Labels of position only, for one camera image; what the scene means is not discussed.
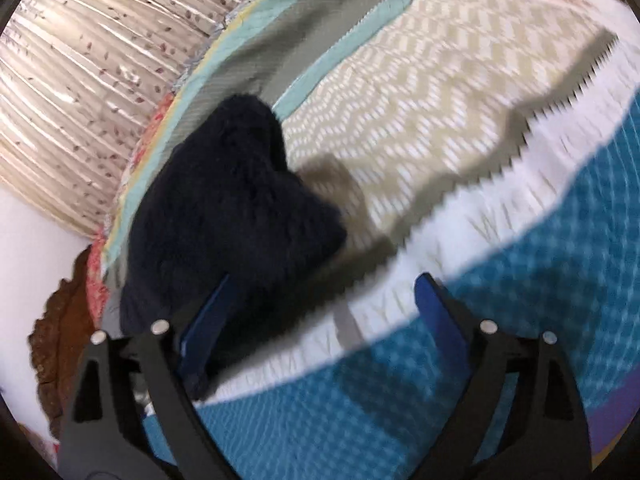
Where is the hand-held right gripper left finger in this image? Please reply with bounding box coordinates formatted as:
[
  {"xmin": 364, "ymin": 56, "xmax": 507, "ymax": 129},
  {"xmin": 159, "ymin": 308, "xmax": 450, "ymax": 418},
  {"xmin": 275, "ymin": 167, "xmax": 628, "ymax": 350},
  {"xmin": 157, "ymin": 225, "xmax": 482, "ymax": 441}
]
[{"xmin": 60, "ymin": 274, "xmax": 239, "ymax": 480}]

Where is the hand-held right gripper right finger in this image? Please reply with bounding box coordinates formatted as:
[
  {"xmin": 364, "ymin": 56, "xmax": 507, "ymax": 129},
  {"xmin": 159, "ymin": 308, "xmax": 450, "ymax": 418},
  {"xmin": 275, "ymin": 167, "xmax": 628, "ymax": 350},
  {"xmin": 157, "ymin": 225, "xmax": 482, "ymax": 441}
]
[{"xmin": 414, "ymin": 272, "xmax": 594, "ymax": 480}]

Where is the carved wooden headboard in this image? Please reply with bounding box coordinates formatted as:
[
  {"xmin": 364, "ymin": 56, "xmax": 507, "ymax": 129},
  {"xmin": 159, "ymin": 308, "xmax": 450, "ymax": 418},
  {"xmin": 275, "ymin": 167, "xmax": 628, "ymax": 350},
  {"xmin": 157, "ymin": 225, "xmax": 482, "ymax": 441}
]
[{"xmin": 27, "ymin": 247, "xmax": 106, "ymax": 431}]

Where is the patterned patchwork bedspread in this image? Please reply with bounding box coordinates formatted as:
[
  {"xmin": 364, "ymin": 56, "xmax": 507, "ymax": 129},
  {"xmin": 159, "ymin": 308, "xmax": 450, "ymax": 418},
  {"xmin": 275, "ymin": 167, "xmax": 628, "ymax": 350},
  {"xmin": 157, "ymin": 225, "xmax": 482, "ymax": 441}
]
[{"xmin": 100, "ymin": 0, "xmax": 640, "ymax": 480}]

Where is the beige floral pleated curtain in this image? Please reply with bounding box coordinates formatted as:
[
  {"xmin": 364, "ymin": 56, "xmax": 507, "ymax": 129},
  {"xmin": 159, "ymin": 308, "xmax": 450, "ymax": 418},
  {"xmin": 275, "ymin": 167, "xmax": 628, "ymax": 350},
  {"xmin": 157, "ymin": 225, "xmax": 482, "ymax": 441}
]
[{"xmin": 0, "ymin": 0, "xmax": 296, "ymax": 238}]

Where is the dark navy fleece garment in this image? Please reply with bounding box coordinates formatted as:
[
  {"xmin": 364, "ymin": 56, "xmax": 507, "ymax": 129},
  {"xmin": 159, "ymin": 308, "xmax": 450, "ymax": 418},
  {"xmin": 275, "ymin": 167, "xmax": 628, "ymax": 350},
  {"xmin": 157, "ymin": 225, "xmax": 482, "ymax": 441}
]
[{"xmin": 120, "ymin": 95, "xmax": 348, "ymax": 386}]

